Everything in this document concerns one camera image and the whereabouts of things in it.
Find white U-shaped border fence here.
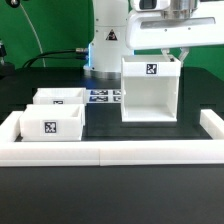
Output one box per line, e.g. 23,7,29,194
0,109,224,167

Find white sheet with markers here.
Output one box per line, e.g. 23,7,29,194
86,89,121,103

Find white drawer box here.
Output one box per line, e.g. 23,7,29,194
33,88,86,104
19,104,85,141

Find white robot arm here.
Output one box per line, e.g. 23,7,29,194
84,0,224,79

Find black stand at left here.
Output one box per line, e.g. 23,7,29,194
0,40,15,77

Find black cables at base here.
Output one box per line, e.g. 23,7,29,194
21,47,90,69

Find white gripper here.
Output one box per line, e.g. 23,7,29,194
126,0,224,62

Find white cable on left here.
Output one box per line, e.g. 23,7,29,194
18,3,47,68

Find white drawer cabinet frame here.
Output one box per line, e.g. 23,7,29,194
121,55,181,122

